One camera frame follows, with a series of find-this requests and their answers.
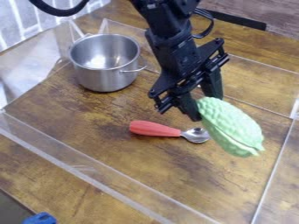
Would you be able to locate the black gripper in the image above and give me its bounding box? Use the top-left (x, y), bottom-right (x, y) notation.
top-left (144, 29), bottom-right (229, 122)

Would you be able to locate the green bitter gourd toy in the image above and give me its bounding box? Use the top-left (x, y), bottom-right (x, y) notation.
top-left (196, 97), bottom-right (264, 158)

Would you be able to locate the silver metal pot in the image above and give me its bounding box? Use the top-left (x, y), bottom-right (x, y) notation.
top-left (69, 34), bottom-right (146, 92)

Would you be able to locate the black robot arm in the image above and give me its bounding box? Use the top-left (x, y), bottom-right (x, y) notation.
top-left (129, 0), bottom-right (229, 122)

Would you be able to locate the blue object at corner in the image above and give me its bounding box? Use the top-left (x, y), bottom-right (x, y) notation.
top-left (21, 212), bottom-right (57, 224)

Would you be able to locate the clear acrylic barrier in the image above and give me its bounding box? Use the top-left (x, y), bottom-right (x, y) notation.
top-left (0, 17), bottom-right (299, 224)

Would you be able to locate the red handled metal spoon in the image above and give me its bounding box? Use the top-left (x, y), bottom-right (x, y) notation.
top-left (129, 121), bottom-right (210, 144)

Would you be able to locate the black strip on wall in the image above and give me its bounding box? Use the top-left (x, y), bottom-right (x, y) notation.
top-left (206, 10), bottom-right (267, 31)

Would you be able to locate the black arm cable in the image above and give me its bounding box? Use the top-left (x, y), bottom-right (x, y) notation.
top-left (26, 0), bottom-right (90, 18)

